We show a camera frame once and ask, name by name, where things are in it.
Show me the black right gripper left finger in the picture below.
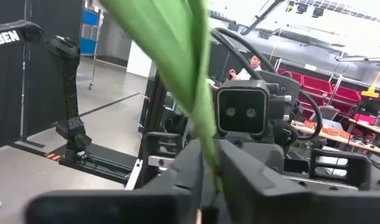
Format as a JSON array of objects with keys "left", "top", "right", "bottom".
[{"left": 24, "top": 139, "right": 206, "bottom": 224}]

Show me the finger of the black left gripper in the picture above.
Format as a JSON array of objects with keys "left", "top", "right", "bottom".
[
  {"left": 311, "top": 149, "right": 373, "bottom": 190},
  {"left": 145, "top": 132, "right": 183, "bottom": 170}
]

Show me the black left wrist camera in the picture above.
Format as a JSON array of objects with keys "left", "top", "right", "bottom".
[{"left": 216, "top": 80, "right": 271, "bottom": 136}]

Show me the red storage bin rack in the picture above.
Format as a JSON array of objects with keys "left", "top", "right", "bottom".
[{"left": 276, "top": 67, "right": 380, "bottom": 125}]

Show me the cluttered workbench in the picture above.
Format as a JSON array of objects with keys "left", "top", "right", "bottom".
[{"left": 290, "top": 118, "right": 380, "bottom": 156}]

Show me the white panel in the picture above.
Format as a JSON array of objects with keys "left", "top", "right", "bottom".
[{"left": 126, "top": 40, "right": 154, "bottom": 78}]

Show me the black hazard-striped floor mat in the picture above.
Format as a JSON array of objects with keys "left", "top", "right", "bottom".
[{"left": 45, "top": 151, "right": 62, "bottom": 162}]

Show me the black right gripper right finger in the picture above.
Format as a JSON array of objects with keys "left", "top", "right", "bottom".
[{"left": 216, "top": 139, "right": 380, "bottom": 224}]

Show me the black aluminium table frame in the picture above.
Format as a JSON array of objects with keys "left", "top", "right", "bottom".
[{"left": 58, "top": 152, "right": 137, "bottom": 185}]

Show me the black camera head unit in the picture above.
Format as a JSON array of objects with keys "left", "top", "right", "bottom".
[{"left": 210, "top": 27, "right": 323, "bottom": 141}]

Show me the blue storage cart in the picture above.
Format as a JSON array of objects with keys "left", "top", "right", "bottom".
[{"left": 79, "top": 6, "right": 104, "bottom": 57}]

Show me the black partition panel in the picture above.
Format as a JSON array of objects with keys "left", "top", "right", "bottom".
[{"left": 0, "top": 0, "right": 85, "bottom": 151}]

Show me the dark artificial tulip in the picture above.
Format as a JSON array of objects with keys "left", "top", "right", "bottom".
[{"left": 99, "top": 0, "right": 225, "bottom": 224}]

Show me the person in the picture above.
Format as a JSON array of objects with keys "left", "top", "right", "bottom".
[{"left": 228, "top": 54, "right": 264, "bottom": 82}]

